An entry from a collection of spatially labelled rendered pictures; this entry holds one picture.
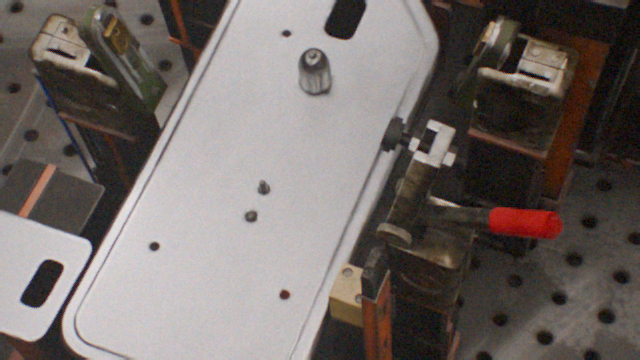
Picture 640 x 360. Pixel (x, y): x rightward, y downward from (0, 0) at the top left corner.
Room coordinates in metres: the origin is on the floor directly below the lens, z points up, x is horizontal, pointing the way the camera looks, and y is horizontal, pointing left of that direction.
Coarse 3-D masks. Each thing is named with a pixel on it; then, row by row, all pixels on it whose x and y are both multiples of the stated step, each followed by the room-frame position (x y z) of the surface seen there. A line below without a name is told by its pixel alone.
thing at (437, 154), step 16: (400, 128) 0.43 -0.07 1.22; (432, 128) 0.42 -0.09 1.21; (448, 128) 0.42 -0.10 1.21; (384, 144) 0.42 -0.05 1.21; (400, 144) 0.42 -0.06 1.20; (416, 144) 0.42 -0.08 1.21; (432, 144) 0.41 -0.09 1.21; (448, 144) 0.41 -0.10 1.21; (416, 160) 0.40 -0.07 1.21; (432, 160) 0.40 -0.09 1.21; (448, 160) 0.40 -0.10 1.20; (464, 160) 0.40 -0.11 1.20; (416, 176) 0.40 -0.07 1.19; (432, 176) 0.39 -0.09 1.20; (400, 192) 0.41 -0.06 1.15; (416, 192) 0.40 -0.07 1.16; (400, 208) 0.41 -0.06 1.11; (416, 208) 0.40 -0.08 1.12; (400, 224) 0.41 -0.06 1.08
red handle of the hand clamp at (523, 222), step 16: (432, 208) 0.41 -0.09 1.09; (448, 208) 0.41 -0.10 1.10; (464, 208) 0.40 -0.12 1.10; (480, 208) 0.40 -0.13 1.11; (496, 208) 0.39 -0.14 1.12; (512, 208) 0.39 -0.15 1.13; (432, 224) 0.40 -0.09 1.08; (448, 224) 0.40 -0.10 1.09; (464, 224) 0.39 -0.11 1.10; (480, 224) 0.38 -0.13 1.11; (496, 224) 0.38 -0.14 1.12; (512, 224) 0.37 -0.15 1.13; (528, 224) 0.37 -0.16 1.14; (544, 224) 0.36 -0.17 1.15; (560, 224) 0.36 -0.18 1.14
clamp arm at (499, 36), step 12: (492, 24) 0.58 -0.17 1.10; (504, 24) 0.57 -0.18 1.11; (516, 24) 0.57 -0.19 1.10; (480, 36) 0.58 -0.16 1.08; (492, 36) 0.56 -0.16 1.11; (504, 36) 0.56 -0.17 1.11; (516, 36) 0.56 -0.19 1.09; (480, 48) 0.56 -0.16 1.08; (492, 48) 0.55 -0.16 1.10; (504, 48) 0.55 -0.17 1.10; (480, 60) 0.56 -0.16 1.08; (492, 60) 0.55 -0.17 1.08; (504, 60) 0.55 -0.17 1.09; (468, 72) 0.57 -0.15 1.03; (468, 84) 0.56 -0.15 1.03; (456, 96) 0.56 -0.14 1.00; (468, 96) 0.56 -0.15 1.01
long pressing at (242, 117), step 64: (256, 0) 0.70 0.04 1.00; (320, 0) 0.69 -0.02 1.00; (384, 0) 0.68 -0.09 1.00; (256, 64) 0.63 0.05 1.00; (384, 64) 0.61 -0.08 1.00; (192, 128) 0.57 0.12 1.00; (256, 128) 0.56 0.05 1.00; (320, 128) 0.55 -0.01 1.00; (384, 128) 0.54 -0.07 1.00; (128, 192) 0.51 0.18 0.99; (192, 192) 0.50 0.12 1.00; (256, 192) 0.49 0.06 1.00; (320, 192) 0.48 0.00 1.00; (384, 192) 0.48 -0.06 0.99; (128, 256) 0.44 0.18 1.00; (192, 256) 0.43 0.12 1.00; (256, 256) 0.43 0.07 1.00; (320, 256) 0.42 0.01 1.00; (64, 320) 0.39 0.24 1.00; (128, 320) 0.38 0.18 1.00; (192, 320) 0.37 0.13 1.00; (256, 320) 0.36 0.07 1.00; (320, 320) 0.36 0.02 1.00
